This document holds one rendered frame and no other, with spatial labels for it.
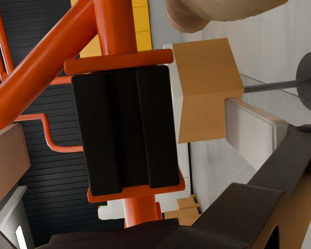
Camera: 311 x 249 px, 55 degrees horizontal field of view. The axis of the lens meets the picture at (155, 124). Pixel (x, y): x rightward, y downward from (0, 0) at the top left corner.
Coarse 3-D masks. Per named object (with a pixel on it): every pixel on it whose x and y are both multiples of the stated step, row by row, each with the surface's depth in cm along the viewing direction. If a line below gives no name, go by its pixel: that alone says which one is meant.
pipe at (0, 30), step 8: (0, 16) 711; (0, 24) 712; (0, 32) 715; (0, 40) 720; (8, 48) 734; (0, 56) 769; (8, 56) 735; (0, 64) 768; (8, 64) 738; (0, 72) 773; (8, 72) 744; (56, 80) 759; (64, 80) 761; (16, 120) 844; (24, 120) 849; (48, 128) 826; (48, 136) 811; (48, 144) 800; (64, 152) 785
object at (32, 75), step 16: (80, 0) 18; (64, 16) 18; (80, 16) 18; (48, 32) 19; (64, 32) 18; (80, 32) 18; (96, 32) 19; (48, 48) 18; (64, 48) 18; (80, 48) 19; (32, 64) 18; (48, 64) 19; (16, 80) 19; (32, 80) 19; (48, 80) 19; (0, 96) 19; (16, 96) 19; (32, 96) 19; (0, 112) 19; (16, 112) 20; (0, 128) 20
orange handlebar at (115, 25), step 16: (96, 0) 16; (112, 0) 16; (128, 0) 17; (96, 16) 17; (112, 16) 16; (128, 16) 17; (112, 32) 16; (128, 32) 17; (112, 48) 17; (128, 48) 17; (128, 208) 19; (144, 208) 19; (160, 208) 25; (128, 224) 20
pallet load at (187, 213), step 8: (184, 200) 779; (192, 200) 772; (184, 208) 749; (192, 208) 740; (168, 216) 722; (176, 216) 719; (184, 216) 712; (192, 216) 709; (184, 224) 704; (192, 224) 706
